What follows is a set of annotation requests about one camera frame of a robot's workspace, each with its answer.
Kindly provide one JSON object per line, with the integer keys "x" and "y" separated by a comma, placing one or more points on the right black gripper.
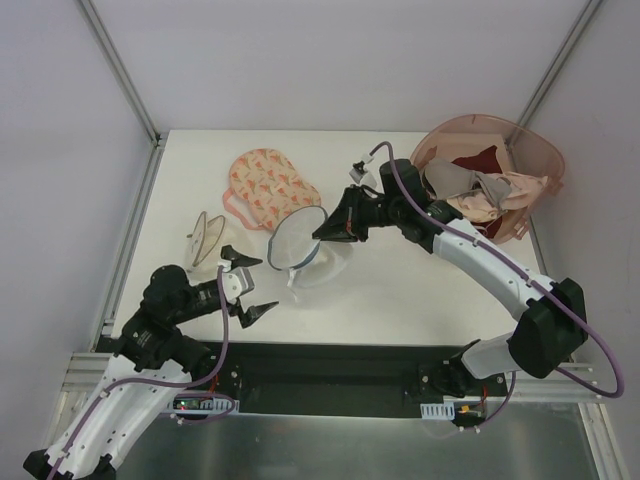
{"x": 357, "y": 215}

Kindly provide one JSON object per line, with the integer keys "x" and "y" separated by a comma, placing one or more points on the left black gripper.
{"x": 236, "y": 306}

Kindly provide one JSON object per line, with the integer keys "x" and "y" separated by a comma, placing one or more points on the white mesh laundry bag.
{"x": 308, "y": 262}

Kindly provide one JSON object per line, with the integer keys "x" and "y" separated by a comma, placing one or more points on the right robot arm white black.
{"x": 547, "y": 312}

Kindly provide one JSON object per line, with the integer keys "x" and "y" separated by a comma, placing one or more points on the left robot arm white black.
{"x": 177, "y": 340}

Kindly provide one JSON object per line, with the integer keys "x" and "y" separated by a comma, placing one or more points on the small beige mesh bag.
{"x": 210, "y": 234}

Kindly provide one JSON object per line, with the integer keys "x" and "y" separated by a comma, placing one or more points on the floral pink laundry pouch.
{"x": 265, "y": 188}

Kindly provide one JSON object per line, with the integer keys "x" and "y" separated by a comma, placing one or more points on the grey bra in tub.
{"x": 445, "y": 180}

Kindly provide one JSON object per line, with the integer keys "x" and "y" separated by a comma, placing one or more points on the pink bra in tub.
{"x": 525, "y": 190}

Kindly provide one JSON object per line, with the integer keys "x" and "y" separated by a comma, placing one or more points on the left controller board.
{"x": 206, "y": 404}

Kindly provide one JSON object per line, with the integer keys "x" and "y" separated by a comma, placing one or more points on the controller board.
{"x": 451, "y": 410}
{"x": 206, "y": 404}

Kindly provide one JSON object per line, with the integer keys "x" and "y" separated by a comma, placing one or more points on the dark red garment in tub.
{"x": 485, "y": 162}

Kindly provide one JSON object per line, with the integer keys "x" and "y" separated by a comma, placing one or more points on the pink translucent plastic tub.
{"x": 518, "y": 150}

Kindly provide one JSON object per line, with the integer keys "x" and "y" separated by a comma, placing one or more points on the right controller board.
{"x": 451, "y": 410}

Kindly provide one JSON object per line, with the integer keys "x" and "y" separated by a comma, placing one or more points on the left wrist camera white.
{"x": 237, "y": 283}

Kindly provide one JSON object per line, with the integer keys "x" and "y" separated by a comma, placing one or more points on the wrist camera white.
{"x": 237, "y": 283}
{"x": 360, "y": 173}

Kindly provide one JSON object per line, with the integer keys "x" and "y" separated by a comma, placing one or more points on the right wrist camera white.
{"x": 360, "y": 173}

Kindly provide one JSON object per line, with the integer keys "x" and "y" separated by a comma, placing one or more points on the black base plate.
{"x": 346, "y": 380}

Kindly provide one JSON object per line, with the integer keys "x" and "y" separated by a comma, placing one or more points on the aluminium front rail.
{"x": 555, "y": 388}

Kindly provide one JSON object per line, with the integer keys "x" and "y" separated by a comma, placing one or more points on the left aluminium frame post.
{"x": 105, "y": 43}

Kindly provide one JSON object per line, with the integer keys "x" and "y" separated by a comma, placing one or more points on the aluminium frame post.
{"x": 571, "y": 41}
{"x": 105, "y": 43}

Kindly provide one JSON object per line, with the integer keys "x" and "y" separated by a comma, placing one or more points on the right aluminium frame post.
{"x": 571, "y": 41}

